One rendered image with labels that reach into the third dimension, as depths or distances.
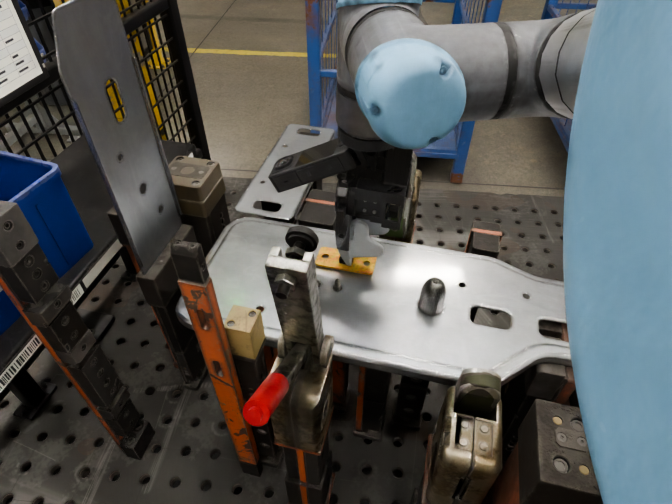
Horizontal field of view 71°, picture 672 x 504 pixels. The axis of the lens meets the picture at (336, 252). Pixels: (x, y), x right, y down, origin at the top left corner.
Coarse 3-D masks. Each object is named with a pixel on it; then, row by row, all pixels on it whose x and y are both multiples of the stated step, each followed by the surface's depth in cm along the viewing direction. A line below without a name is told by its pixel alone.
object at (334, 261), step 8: (320, 248) 69; (328, 248) 69; (320, 256) 68; (336, 256) 68; (320, 264) 67; (328, 264) 67; (336, 264) 67; (344, 264) 67; (352, 264) 67; (360, 264) 67; (360, 272) 66; (368, 272) 66
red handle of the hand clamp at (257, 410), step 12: (300, 348) 48; (288, 360) 45; (300, 360) 46; (276, 372) 42; (288, 372) 42; (264, 384) 39; (276, 384) 39; (288, 384) 41; (252, 396) 37; (264, 396) 37; (276, 396) 38; (252, 408) 36; (264, 408) 36; (252, 420) 36; (264, 420) 36
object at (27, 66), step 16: (0, 0) 68; (16, 0) 70; (0, 16) 69; (16, 16) 71; (0, 32) 69; (16, 32) 71; (0, 48) 69; (16, 48) 72; (32, 48) 75; (0, 64) 70; (16, 64) 72; (32, 64) 75; (0, 80) 70; (16, 80) 73; (32, 80) 76; (0, 96) 71; (16, 96) 73
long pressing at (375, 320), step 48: (240, 240) 71; (384, 240) 72; (240, 288) 64; (384, 288) 64; (480, 288) 64; (528, 288) 64; (336, 336) 59; (384, 336) 59; (432, 336) 59; (480, 336) 59; (528, 336) 59
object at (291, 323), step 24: (288, 240) 41; (312, 240) 40; (288, 264) 38; (312, 264) 39; (288, 288) 38; (312, 288) 40; (288, 312) 43; (312, 312) 42; (288, 336) 47; (312, 336) 46
